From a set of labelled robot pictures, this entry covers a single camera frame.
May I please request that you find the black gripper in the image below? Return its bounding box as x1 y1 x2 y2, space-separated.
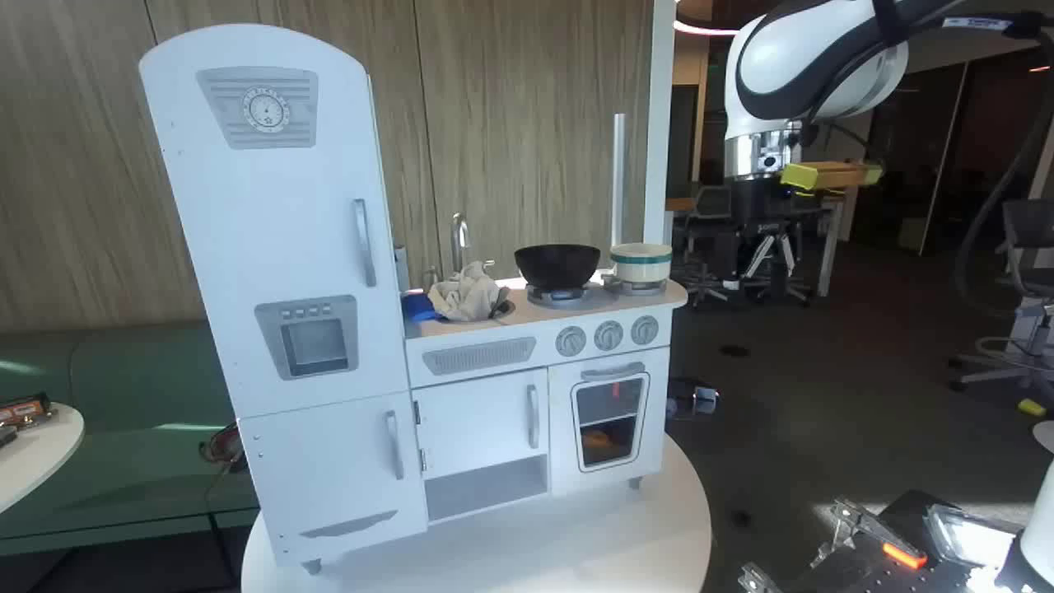
728 178 806 284

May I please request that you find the cream bowl with teal stripe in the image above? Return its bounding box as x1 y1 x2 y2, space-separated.
605 239 674 292

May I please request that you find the black bowl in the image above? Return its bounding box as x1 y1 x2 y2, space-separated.
510 239 605 296

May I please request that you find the white office desk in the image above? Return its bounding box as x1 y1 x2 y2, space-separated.
665 178 869 303

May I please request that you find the orange toy food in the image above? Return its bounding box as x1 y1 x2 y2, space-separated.
581 424 619 461

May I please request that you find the grey office chair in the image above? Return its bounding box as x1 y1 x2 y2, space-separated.
950 194 1054 395

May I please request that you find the silver metal clamp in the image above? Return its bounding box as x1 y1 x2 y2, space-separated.
806 493 882 574

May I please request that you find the grey toy faucet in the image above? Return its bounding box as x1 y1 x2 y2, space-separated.
443 210 473 278

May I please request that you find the beige crumpled cloth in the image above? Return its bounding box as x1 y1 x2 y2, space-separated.
426 257 506 325

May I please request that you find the orange tag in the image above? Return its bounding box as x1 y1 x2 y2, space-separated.
877 537 936 574

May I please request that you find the round white table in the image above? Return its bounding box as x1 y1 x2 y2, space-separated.
237 435 717 593

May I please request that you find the dark brown tangled object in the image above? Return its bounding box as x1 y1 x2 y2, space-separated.
193 423 251 478

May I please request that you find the green bench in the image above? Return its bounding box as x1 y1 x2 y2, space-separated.
0 316 263 559

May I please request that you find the small white side table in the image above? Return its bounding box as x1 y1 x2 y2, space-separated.
0 399 90 516

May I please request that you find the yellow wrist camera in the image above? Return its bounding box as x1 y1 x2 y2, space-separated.
779 159 885 198

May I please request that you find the dark robot cable hose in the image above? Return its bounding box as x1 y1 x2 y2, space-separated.
950 112 1041 316

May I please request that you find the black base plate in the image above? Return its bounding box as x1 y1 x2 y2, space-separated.
730 489 1041 593

